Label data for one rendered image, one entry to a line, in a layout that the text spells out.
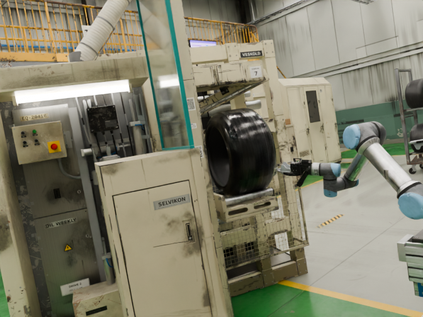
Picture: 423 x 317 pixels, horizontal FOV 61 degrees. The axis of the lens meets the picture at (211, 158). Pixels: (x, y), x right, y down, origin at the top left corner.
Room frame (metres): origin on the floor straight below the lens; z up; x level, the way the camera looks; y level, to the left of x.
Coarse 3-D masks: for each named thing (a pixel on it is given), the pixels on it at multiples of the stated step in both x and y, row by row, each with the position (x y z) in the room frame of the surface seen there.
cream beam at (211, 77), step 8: (216, 64) 2.51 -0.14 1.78; (224, 64) 2.53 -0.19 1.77; (232, 64) 2.55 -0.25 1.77; (240, 64) 2.56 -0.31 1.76; (248, 64) 2.59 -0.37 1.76; (256, 64) 2.61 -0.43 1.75; (200, 72) 2.47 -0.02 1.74; (208, 72) 2.49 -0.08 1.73; (216, 72) 2.51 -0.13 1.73; (224, 72) 2.52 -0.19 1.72; (232, 72) 2.55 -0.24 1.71; (240, 72) 2.57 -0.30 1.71; (248, 72) 2.59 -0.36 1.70; (200, 80) 2.46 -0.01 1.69; (208, 80) 2.48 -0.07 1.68; (216, 80) 2.51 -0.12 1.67; (224, 80) 2.52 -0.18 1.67; (232, 80) 2.54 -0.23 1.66; (240, 80) 2.56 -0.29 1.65; (248, 80) 2.59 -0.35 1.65; (256, 80) 2.61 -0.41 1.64; (200, 88) 2.51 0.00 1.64; (208, 88) 2.59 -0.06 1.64; (216, 88) 2.66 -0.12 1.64
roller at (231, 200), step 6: (252, 192) 2.19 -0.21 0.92; (258, 192) 2.19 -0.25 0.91; (264, 192) 2.20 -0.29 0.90; (270, 192) 2.22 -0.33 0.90; (228, 198) 2.13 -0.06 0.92; (234, 198) 2.14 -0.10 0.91; (240, 198) 2.15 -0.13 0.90; (246, 198) 2.16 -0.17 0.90; (252, 198) 2.18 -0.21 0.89; (228, 204) 2.13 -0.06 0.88
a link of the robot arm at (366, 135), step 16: (352, 128) 1.72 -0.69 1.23; (368, 128) 1.72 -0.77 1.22; (352, 144) 1.72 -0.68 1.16; (368, 144) 1.68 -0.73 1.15; (384, 160) 1.61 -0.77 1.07; (384, 176) 1.60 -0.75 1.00; (400, 176) 1.54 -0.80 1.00; (400, 192) 1.51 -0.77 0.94; (416, 192) 1.47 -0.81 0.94; (400, 208) 1.51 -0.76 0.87; (416, 208) 1.44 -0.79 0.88
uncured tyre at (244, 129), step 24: (216, 120) 2.22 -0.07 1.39; (240, 120) 2.14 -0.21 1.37; (264, 120) 2.22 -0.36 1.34; (216, 144) 2.56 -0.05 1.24; (240, 144) 2.05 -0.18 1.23; (264, 144) 2.09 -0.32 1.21; (216, 168) 2.54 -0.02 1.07; (240, 168) 2.06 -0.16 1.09; (264, 168) 2.10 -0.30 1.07; (240, 192) 2.17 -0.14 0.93
